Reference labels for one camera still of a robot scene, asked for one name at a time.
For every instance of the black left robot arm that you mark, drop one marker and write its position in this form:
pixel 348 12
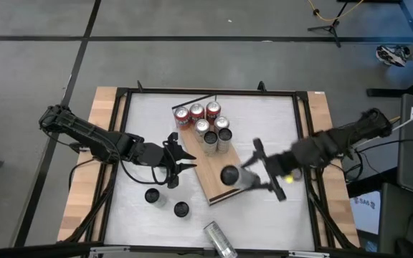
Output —
pixel 91 138

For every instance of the black tripod stand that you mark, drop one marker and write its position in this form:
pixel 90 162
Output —
pixel 332 27

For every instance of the red soda can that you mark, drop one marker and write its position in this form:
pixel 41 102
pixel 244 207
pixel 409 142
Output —
pixel 181 116

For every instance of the white beverage can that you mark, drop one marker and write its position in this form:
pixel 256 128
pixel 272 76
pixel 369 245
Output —
pixel 210 139

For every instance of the silver slim beverage can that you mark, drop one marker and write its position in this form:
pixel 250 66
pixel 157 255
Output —
pixel 229 175
pixel 221 240

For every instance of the orange Fanta soda can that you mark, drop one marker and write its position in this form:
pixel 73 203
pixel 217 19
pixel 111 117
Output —
pixel 213 107
pixel 196 111

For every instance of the white palm-print Celsius can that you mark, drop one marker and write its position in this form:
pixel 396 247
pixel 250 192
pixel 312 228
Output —
pixel 181 209

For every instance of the person's shoe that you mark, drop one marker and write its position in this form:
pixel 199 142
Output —
pixel 391 55

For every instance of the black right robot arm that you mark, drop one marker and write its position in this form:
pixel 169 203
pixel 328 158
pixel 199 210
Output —
pixel 335 141

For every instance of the silver Diet Coke can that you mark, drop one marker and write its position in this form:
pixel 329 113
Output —
pixel 202 126
pixel 222 123

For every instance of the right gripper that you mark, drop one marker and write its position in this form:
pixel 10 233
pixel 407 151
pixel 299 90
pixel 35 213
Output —
pixel 282 165

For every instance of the wooden table side board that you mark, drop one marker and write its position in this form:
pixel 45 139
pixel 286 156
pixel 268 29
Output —
pixel 335 200
pixel 81 193

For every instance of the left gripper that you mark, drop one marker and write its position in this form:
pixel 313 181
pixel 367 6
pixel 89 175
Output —
pixel 152 156

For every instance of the wooden shelf black metal frame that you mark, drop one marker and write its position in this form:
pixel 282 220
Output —
pixel 206 168

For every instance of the white black-lidded Celsius can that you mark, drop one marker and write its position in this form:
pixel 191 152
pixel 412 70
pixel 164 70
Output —
pixel 152 195

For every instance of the white printed paper sheet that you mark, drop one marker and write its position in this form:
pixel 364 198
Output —
pixel 366 211

